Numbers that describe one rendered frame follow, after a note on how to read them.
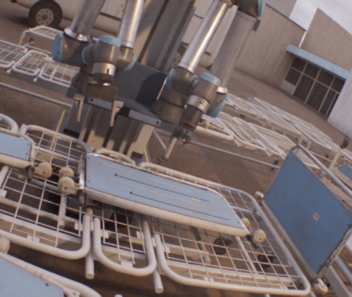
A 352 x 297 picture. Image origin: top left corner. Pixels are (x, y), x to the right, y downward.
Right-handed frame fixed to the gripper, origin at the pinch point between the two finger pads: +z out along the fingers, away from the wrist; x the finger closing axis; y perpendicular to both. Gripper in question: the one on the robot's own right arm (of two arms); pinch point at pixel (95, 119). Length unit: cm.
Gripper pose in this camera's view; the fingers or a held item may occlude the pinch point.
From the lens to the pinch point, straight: 141.8
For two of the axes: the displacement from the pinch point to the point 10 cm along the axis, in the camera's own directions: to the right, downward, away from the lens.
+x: -9.0, -1.4, -4.1
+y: -4.0, -0.6, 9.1
